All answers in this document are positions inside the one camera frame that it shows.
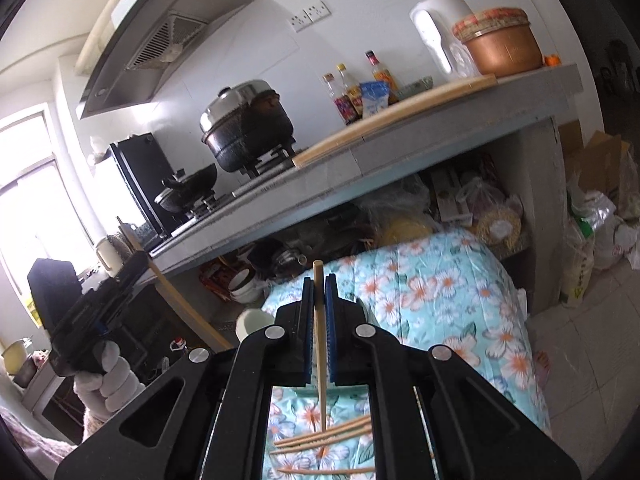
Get white air fryer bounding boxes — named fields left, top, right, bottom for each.
left=410, top=0, right=481, bottom=83

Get cream enamel pot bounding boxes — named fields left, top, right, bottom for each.
left=0, top=341, right=28, bottom=376

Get black stock pot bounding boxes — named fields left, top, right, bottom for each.
left=200, top=90, right=296, bottom=173

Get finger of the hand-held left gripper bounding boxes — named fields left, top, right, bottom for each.
left=100, top=266, right=151, bottom=311
left=112, top=251, right=152, bottom=281

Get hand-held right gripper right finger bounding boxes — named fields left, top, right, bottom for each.
left=324, top=275, right=583, bottom=480

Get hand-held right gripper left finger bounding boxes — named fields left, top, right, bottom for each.
left=55, top=277, right=316, bottom=480

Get person's left forearm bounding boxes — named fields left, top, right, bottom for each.
left=0, top=402, right=103, bottom=471

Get black wok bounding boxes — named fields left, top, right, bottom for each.
left=154, top=164, right=219, bottom=213

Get cardboard box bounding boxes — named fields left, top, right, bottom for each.
left=560, top=120, right=631, bottom=201

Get red printed packet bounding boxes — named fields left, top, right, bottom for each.
left=200, top=260, right=236, bottom=296

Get woven straw pot mat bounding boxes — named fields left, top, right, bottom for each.
left=452, top=7, right=530, bottom=43

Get wooden cutting board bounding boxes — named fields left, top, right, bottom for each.
left=291, top=74, right=498, bottom=170

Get red cap sauce bottle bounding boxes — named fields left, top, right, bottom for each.
left=365, top=50, right=399, bottom=106

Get grey concrete kitchen counter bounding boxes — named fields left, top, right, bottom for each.
left=150, top=62, right=586, bottom=316

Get gas stove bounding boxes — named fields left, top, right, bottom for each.
left=165, top=145, right=311, bottom=233

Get stack of white bowls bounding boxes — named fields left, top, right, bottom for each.
left=227, top=267, right=266, bottom=303

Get white rice sack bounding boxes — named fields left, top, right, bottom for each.
left=560, top=190, right=601, bottom=308

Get copper coloured pot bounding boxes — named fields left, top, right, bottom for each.
left=457, top=22, right=543, bottom=78

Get clear glass cup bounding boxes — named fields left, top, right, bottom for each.
left=447, top=42, right=476, bottom=80

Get person's left hand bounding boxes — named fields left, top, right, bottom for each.
left=74, top=340, right=146, bottom=421

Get cream jug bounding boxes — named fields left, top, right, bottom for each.
left=95, top=236, right=123, bottom=276

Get black glossy panel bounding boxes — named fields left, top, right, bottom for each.
left=110, top=132, right=171, bottom=238

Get dark sauce bottle red label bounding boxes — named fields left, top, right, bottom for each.
left=322, top=74, right=358, bottom=126

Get blue seasoning packet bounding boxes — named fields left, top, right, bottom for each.
left=360, top=81, right=391, bottom=120

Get window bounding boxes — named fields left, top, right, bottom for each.
left=0, top=105, right=101, bottom=301

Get clear bag of corn kernels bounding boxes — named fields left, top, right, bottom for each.
left=472, top=200, right=523, bottom=253

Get yellow plates in plastic bag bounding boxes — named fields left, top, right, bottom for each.
left=377, top=215, right=436, bottom=248

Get steel pot lid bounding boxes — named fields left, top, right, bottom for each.
left=200, top=80, right=273, bottom=133

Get steel range hood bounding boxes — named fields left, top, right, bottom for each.
left=75, top=0, right=261, bottom=121

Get floral turquoise blanket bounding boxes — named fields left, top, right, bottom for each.
left=260, top=227, right=551, bottom=480

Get white exhaust duct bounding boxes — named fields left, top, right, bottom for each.
left=75, top=0, right=138, bottom=78

